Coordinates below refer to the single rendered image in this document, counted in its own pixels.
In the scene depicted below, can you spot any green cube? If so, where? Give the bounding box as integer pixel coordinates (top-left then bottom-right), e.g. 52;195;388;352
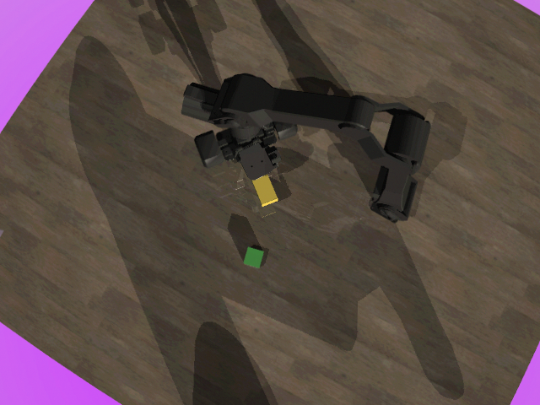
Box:
243;247;264;268

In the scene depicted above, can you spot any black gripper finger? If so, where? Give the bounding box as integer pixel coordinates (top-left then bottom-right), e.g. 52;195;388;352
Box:
216;129;235;160
263;133;277;145

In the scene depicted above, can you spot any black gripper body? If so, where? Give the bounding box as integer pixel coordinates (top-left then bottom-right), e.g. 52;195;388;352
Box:
194;121;298;168

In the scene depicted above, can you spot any yellow bar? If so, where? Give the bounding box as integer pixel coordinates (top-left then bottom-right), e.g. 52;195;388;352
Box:
252;174;278;207

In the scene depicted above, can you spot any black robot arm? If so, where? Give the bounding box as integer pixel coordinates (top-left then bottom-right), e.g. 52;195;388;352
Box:
181;73;431;224

